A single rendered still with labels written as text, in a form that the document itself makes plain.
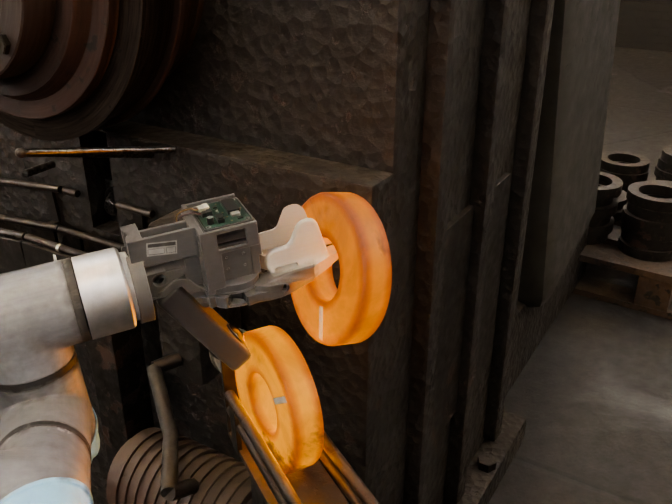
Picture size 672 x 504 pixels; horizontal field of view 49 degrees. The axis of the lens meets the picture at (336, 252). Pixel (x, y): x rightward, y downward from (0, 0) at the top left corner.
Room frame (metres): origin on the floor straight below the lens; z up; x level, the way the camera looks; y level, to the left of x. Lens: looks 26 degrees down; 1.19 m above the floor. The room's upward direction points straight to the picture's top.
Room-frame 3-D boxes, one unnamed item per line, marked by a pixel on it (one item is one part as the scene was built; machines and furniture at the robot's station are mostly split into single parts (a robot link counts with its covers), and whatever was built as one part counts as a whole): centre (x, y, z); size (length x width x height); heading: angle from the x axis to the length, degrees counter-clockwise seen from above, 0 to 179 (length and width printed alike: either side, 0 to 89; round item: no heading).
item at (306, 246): (0.63, 0.03, 0.89); 0.09 x 0.03 x 0.06; 114
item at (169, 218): (0.91, 0.19, 0.68); 0.11 x 0.08 x 0.24; 149
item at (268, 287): (0.61, 0.06, 0.86); 0.09 x 0.05 x 0.02; 114
